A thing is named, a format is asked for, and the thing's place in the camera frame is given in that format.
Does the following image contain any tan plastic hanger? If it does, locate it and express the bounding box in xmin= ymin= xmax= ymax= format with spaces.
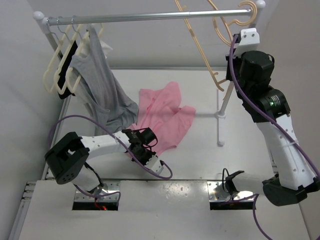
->
xmin=183 ymin=0 xmax=258 ymax=92

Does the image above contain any pink t-shirt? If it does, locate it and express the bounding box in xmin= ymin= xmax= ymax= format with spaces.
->
xmin=128 ymin=81 xmax=196 ymax=156

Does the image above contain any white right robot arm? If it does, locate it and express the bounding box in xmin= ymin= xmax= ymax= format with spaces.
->
xmin=224 ymin=50 xmax=320 ymax=207

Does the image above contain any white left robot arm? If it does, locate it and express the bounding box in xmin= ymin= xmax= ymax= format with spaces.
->
xmin=45 ymin=128 xmax=163 ymax=196

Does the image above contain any grey t-shirt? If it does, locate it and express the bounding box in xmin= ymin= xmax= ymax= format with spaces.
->
xmin=69 ymin=24 xmax=139 ymax=133

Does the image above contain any cream hanger with black garment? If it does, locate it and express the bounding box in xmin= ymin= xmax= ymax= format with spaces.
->
xmin=53 ymin=15 xmax=83 ymax=95

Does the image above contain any cream hanger with grey shirt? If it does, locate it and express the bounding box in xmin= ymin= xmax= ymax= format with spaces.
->
xmin=62 ymin=22 xmax=105 ymax=93

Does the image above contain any cream hanger outer left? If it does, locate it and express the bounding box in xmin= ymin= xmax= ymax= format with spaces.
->
xmin=42 ymin=16 xmax=72 ymax=93

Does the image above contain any white front cover panel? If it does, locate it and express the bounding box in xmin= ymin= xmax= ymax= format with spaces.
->
xmin=19 ymin=180 xmax=309 ymax=240

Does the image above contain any white garment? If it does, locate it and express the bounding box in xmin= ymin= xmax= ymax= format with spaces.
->
xmin=77 ymin=39 xmax=113 ymax=61

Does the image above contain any silver clothes rack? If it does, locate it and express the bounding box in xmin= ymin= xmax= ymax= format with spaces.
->
xmin=32 ymin=0 xmax=266 ymax=147

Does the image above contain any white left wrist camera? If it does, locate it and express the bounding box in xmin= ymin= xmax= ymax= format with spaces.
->
xmin=145 ymin=155 xmax=164 ymax=175

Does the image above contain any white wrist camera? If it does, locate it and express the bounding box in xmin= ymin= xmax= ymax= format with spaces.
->
xmin=145 ymin=155 xmax=164 ymax=175
xmin=234 ymin=27 xmax=260 ymax=57

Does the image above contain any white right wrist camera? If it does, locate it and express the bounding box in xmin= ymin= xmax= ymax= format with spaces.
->
xmin=234 ymin=27 xmax=260 ymax=57

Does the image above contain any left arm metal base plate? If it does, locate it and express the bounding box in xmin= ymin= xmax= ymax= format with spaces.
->
xmin=74 ymin=181 xmax=121 ymax=203

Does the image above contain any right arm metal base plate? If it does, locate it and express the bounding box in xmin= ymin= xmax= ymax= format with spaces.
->
xmin=207 ymin=180 xmax=253 ymax=203

